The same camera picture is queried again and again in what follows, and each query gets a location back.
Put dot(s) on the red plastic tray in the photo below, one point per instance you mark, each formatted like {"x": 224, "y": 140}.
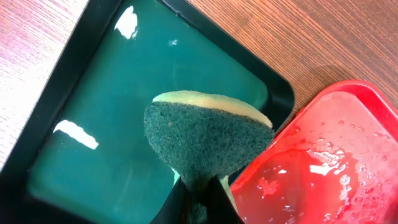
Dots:
{"x": 336, "y": 162}

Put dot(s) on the black tray with green water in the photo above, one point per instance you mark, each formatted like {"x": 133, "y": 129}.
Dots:
{"x": 82, "y": 157}

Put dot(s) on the green yellow sponge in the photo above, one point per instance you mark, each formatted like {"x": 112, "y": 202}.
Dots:
{"x": 201, "y": 136}

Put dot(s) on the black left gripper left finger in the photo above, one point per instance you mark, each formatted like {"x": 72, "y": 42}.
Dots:
{"x": 176, "y": 208}

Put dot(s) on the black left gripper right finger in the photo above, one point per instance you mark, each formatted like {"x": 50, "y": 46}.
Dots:
{"x": 219, "y": 208}

